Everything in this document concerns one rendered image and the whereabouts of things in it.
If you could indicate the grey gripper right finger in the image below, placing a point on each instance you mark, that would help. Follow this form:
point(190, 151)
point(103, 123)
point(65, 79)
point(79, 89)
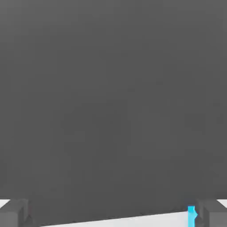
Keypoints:
point(212, 214)

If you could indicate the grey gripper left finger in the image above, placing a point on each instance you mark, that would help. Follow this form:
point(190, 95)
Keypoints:
point(13, 213)

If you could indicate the large cyan box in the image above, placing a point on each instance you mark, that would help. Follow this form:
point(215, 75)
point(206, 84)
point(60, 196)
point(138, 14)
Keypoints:
point(191, 216)

